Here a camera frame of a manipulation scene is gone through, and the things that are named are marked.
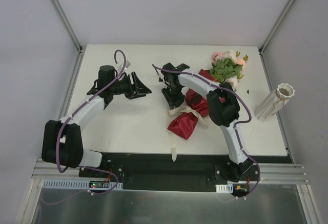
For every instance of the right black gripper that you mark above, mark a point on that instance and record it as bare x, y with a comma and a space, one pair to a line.
172, 92

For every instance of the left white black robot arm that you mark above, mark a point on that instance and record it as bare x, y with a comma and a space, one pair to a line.
62, 142

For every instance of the artificial flower bouquet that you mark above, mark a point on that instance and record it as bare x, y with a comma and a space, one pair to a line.
228, 67

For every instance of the right aluminium frame post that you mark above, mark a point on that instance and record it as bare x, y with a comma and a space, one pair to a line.
278, 22

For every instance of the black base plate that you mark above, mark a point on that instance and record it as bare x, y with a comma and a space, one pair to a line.
159, 172

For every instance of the right white cable duct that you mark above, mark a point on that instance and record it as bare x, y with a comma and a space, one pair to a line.
228, 188

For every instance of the white ribbed vase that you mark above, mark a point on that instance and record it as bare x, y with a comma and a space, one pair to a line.
274, 102

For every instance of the white cable duct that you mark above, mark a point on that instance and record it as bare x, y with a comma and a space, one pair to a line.
81, 184
228, 188

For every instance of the left aluminium frame post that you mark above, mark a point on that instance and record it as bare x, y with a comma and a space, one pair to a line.
66, 24

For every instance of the left white cable duct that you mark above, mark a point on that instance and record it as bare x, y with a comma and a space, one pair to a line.
81, 184

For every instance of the red wrapping paper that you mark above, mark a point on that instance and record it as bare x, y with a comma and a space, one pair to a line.
189, 115

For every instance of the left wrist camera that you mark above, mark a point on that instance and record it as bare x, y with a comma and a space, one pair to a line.
123, 66

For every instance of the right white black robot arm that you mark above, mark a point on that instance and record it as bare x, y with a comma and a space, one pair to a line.
224, 107

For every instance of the aluminium frame post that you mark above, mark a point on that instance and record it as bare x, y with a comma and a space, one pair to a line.
66, 24
278, 22

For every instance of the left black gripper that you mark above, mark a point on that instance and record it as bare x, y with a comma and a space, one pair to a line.
133, 86

